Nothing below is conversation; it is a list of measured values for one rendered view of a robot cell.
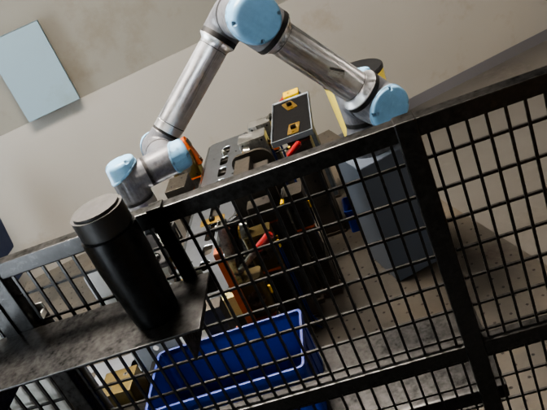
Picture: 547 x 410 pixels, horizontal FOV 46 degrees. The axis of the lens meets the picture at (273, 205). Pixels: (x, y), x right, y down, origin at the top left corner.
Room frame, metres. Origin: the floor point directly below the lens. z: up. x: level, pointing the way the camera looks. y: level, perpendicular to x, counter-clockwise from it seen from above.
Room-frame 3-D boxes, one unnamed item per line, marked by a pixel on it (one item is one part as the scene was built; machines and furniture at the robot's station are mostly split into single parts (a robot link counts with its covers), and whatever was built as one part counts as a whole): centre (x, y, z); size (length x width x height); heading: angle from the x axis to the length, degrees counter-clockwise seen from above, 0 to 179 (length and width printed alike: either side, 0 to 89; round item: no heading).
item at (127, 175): (1.47, 0.29, 1.39); 0.09 x 0.08 x 0.11; 100
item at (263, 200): (1.64, 0.03, 0.91); 0.07 x 0.05 x 0.42; 79
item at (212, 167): (1.92, 0.20, 1.00); 1.38 x 0.22 x 0.02; 169
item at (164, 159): (1.50, 0.20, 1.39); 0.11 x 0.11 x 0.08; 10
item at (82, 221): (0.77, 0.21, 1.52); 0.07 x 0.07 x 0.18
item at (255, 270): (1.41, 0.12, 0.87); 0.10 x 0.07 x 0.35; 79
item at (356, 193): (1.72, -0.34, 0.90); 0.20 x 0.20 x 0.40; 8
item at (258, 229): (1.58, 0.06, 0.88); 0.11 x 0.07 x 0.37; 79
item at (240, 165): (1.76, 0.02, 0.95); 0.18 x 0.13 x 0.49; 169
